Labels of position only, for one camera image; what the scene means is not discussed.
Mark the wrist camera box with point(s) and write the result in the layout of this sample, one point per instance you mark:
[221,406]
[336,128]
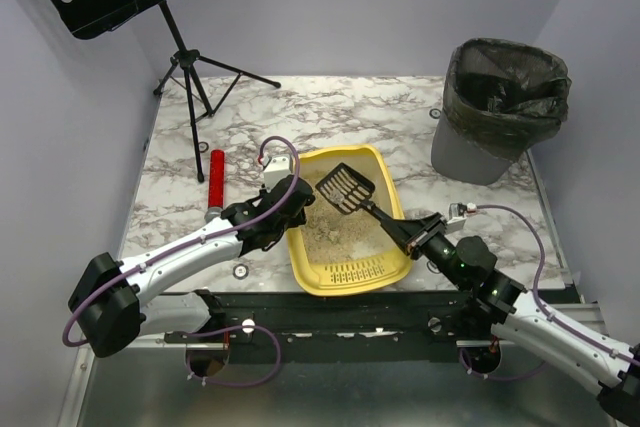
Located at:
[276,168]
[460,211]

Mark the red cylinder tool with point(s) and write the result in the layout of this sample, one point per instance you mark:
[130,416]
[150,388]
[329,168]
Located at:
[215,201]

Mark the grey ribbed trash can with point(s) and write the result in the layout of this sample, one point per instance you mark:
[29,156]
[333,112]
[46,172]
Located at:
[458,159]

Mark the round marker front left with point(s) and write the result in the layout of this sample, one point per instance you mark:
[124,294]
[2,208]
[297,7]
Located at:
[240,271]

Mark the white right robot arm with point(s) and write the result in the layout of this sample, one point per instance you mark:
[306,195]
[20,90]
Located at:
[604,366]

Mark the yellow plastic litter box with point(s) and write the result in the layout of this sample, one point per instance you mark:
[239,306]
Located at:
[355,276]

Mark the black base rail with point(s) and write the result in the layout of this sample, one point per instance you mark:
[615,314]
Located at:
[385,327]

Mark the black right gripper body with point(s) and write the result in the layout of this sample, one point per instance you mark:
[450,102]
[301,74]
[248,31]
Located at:
[423,232]

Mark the black trash bag liner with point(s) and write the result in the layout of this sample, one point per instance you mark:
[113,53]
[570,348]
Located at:
[505,97]

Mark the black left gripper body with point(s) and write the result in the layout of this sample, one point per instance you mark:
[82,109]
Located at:
[300,192]

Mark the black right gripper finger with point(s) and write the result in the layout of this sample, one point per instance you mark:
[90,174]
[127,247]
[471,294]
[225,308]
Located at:
[432,222]
[402,232]

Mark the grey litter clump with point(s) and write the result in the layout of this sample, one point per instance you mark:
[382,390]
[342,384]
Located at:
[335,197]

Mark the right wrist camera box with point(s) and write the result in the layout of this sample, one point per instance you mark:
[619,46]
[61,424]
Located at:
[460,211]

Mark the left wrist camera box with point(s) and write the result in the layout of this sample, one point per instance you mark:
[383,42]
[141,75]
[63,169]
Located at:
[276,168]

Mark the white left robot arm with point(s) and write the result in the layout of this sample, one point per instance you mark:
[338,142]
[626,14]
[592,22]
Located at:
[109,305]

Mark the black slotted litter scoop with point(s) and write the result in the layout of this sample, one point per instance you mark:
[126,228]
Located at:
[357,189]

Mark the beige cat litter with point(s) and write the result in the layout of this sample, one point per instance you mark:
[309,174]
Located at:
[330,237]

